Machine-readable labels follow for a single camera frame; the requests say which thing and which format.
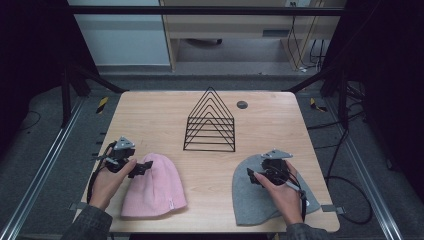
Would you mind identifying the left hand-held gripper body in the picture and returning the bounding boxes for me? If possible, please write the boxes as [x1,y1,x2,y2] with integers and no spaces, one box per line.
[94,135,137,174]

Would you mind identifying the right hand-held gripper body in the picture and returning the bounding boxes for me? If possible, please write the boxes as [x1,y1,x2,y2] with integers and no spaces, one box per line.
[260,148,294,187]

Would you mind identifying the grey knit beanie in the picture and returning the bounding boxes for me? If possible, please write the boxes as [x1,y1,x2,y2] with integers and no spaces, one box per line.
[231,153,321,227]

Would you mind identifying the pink knit beanie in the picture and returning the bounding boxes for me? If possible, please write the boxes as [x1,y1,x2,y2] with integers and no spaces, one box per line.
[120,152,188,219]

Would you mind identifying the black wire rack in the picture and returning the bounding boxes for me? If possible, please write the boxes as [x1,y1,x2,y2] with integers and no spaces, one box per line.
[182,86,237,153]

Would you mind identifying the person's left hand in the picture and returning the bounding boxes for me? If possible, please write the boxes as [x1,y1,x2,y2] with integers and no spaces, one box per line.
[89,158,138,212]

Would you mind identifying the person's right hand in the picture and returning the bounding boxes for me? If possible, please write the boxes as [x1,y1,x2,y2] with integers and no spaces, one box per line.
[253,160,305,227]

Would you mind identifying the yellow black hazard tape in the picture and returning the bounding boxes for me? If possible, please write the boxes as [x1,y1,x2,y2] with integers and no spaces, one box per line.
[309,97,328,113]
[96,96,110,115]

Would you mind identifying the white cabinet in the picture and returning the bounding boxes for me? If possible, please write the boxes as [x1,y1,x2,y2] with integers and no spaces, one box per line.
[68,0,172,67]

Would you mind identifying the light wooden desk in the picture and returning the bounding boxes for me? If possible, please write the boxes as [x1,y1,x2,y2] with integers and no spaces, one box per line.
[159,0,348,72]

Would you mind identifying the left hand-held gripper cable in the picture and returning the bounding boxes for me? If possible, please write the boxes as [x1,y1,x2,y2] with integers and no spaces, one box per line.
[86,141,116,204]

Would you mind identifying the hand-held gripper cable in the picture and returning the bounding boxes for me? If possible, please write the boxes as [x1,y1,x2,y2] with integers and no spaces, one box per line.
[284,179,308,224]
[86,141,116,204]

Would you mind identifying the right hand-held gripper cable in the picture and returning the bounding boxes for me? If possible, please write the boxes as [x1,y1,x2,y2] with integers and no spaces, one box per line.
[284,179,308,224]

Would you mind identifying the grey metal table bracket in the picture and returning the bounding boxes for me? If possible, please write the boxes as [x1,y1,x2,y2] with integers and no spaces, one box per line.
[68,201,88,212]
[320,204,347,215]

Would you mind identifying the metal floor rail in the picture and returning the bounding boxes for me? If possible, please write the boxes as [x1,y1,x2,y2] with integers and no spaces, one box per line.
[323,96,405,240]
[0,96,86,240]

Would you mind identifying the black frame strut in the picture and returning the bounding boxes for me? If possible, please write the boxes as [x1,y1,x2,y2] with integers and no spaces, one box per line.
[283,63,351,131]
[60,63,129,128]

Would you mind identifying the black looped floor cable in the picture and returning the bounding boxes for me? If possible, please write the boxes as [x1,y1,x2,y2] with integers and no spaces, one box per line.
[306,109,373,225]

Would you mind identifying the yellow and black hanging cables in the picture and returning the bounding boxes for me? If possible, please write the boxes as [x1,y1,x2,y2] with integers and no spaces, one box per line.
[287,1,326,73]

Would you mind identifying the black horizontal frame bar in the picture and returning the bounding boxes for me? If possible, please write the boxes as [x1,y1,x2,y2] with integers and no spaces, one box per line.
[68,5,345,17]

